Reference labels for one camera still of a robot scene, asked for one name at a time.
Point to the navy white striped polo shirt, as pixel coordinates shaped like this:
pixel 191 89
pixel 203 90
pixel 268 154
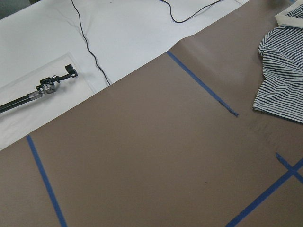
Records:
pixel 281 92

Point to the black tripod selfie stick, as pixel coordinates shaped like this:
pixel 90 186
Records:
pixel 46 86

